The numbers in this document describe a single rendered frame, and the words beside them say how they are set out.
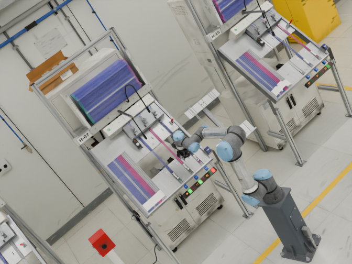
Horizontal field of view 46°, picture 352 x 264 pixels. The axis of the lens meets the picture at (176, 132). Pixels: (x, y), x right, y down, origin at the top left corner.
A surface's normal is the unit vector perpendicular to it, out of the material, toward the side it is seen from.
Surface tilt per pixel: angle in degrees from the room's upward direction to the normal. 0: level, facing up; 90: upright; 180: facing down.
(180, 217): 90
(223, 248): 0
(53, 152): 90
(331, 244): 0
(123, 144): 46
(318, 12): 90
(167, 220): 90
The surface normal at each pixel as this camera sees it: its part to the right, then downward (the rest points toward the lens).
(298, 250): -0.53, 0.66
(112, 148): 0.01, -0.38
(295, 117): 0.48, 0.20
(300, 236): 0.70, -0.02
